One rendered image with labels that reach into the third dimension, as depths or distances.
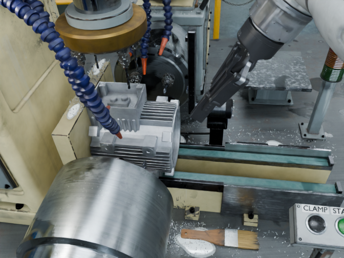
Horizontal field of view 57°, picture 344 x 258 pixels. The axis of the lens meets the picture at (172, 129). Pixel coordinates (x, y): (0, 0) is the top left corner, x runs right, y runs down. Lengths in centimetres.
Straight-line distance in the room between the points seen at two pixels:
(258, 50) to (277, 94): 77
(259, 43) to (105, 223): 37
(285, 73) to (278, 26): 76
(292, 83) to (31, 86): 87
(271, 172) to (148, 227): 50
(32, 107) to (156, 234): 42
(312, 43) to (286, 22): 128
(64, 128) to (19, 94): 13
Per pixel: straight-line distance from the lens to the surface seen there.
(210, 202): 90
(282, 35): 54
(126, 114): 73
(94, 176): 56
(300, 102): 135
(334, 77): 106
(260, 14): 53
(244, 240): 89
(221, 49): 166
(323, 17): 42
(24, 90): 78
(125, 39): 61
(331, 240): 65
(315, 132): 120
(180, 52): 94
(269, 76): 125
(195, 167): 94
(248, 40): 55
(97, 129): 77
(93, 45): 60
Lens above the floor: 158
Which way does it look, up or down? 42 degrees down
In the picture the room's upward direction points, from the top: 3 degrees counter-clockwise
